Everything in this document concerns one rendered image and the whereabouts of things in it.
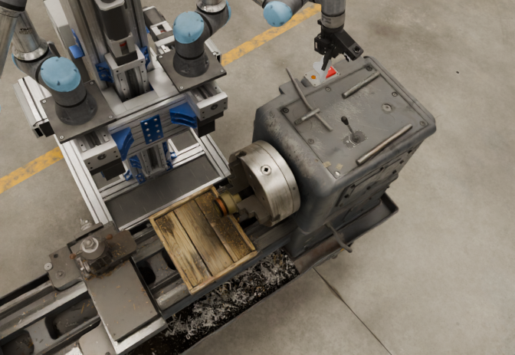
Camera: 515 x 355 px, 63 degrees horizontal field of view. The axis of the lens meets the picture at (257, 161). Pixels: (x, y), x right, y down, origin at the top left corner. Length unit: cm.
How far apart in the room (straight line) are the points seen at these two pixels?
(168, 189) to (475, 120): 238
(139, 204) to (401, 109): 157
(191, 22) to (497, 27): 336
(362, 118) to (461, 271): 161
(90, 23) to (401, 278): 220
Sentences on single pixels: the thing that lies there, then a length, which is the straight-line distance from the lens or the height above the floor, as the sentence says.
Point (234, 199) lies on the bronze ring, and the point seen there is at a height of 111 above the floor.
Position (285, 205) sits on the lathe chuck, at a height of 115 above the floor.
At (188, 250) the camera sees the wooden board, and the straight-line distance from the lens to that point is 174.
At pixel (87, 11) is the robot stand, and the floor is 146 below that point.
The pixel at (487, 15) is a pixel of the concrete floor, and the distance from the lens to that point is 464.
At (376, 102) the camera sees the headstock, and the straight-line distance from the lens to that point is 174.
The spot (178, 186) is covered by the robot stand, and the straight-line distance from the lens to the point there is 261.
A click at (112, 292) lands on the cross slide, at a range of 165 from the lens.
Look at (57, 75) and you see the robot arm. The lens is 162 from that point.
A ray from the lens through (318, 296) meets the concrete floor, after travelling 266.
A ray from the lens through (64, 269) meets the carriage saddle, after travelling 179.
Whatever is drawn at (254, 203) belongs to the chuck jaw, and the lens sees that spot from 157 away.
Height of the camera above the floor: 254
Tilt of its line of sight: 60 degrees down
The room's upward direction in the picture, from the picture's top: 9 degrees clockwise
